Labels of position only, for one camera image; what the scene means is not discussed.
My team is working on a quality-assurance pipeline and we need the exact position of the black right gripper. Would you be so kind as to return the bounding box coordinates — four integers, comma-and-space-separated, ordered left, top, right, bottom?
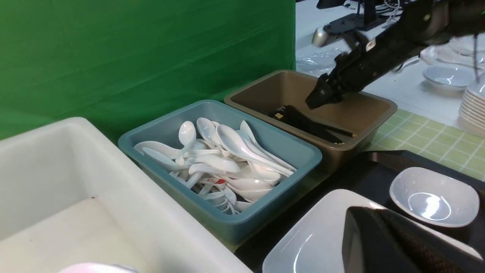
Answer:
305, 29, 421, 109

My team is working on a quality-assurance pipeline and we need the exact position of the stack of white plates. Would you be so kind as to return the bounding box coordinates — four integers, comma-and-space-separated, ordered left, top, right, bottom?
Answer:
458, 72, 485, 138

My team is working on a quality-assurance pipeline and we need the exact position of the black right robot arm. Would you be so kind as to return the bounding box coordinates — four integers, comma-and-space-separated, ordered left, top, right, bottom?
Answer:
305, 0, 485, 109

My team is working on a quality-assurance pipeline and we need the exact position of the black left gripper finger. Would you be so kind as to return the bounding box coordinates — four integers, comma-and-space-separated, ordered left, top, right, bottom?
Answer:
342, 206, 484, 273

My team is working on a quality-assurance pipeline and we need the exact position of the pile of white spoons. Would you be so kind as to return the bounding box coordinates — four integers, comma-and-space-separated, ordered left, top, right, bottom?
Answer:
135, 118, 296, 215

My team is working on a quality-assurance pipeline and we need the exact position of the clear plastic bag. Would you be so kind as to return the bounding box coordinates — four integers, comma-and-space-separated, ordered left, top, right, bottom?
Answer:
296, 48, 344, 77

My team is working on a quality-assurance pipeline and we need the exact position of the brown plastic bin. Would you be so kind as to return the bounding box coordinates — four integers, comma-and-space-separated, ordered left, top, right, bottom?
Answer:
224, 70, 398, 173

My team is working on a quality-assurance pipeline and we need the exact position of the teal plastic bin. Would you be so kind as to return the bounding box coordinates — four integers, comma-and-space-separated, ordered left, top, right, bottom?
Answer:
118, 99, 323, 246

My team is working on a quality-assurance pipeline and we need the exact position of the large white plastic tub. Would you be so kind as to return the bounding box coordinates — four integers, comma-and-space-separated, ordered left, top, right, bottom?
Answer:
0, 118, 250, 273

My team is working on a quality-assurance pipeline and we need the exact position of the green backdrop cloth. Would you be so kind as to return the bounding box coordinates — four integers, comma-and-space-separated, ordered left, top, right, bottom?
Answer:
0, 0, 296, 141

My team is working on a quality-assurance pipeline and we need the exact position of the large white square plate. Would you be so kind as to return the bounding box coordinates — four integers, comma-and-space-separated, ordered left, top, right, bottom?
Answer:
262, 189, 484, 273

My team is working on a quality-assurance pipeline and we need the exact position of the green checked tablecloth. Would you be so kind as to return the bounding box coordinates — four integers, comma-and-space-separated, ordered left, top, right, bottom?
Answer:
368, 109, 485, 181

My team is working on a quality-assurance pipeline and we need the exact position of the black chopsticks bundle in bin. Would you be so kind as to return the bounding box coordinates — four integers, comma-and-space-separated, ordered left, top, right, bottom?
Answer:
268, 104, 357, 144

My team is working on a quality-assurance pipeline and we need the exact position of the white bowl on back table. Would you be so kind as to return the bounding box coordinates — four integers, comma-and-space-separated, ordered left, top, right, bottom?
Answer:
422, 64, 475, 92

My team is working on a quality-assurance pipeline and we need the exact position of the black plastic tray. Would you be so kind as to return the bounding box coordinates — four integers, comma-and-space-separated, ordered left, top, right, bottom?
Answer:
235, 150, 485, 273

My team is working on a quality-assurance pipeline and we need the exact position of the small white bowl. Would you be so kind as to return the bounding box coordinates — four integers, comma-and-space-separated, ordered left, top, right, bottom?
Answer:
389, 166, 480, 228

